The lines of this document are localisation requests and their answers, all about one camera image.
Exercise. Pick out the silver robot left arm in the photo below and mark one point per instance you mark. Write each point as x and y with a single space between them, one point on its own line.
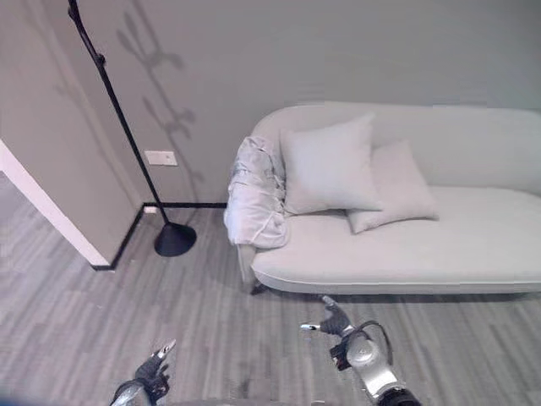
129 391

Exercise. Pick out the black standing clothes rack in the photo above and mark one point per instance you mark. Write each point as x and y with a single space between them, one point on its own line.
127 127

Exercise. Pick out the light grey sofa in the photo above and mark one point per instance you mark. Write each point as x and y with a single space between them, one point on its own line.
397 211

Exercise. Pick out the small light grey cushion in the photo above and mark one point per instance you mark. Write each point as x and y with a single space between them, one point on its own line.
393 190

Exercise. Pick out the black sofa leg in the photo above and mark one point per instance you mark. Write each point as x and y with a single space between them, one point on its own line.
257 289

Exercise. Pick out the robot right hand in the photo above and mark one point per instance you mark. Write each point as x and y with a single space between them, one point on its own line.
331 320

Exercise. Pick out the large light grey cushion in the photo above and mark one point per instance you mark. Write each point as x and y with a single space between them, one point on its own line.
327 165

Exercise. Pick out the white wall socket plate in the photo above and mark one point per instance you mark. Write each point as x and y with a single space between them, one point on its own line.
160 158

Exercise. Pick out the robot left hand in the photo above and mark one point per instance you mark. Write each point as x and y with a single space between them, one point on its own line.
152 369

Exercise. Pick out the white grey patterned garment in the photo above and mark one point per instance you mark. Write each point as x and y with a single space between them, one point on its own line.
255 196

